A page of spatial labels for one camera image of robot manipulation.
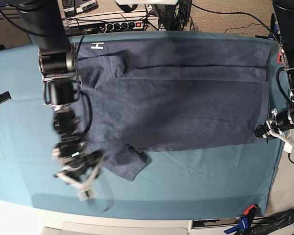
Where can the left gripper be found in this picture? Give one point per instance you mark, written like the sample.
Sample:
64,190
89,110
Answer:
279,125

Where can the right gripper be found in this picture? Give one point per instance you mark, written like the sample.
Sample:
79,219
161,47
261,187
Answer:
79,169

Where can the blue-grey heather T-shirt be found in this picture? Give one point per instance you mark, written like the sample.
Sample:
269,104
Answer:
170,95

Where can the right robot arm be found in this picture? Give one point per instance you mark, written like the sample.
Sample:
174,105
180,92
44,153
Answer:
57,61

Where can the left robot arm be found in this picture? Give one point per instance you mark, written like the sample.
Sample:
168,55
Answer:
284,12

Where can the teal table cloth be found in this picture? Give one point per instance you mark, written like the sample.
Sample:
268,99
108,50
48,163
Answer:
198,184

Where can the orange black clamp upper right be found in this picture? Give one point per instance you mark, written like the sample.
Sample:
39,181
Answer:
279,57

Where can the orange blue clamp bottom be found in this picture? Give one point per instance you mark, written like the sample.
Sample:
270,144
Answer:
244,223

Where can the black plastic bag bottom right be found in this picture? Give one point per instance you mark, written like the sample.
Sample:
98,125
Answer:
274,222

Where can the blue clamp upper right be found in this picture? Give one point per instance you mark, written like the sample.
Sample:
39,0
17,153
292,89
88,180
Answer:
274,28

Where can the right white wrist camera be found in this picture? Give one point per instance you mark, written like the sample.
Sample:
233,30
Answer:
86,194

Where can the white power strip red switch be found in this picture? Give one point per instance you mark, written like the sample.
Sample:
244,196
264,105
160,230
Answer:
124,26

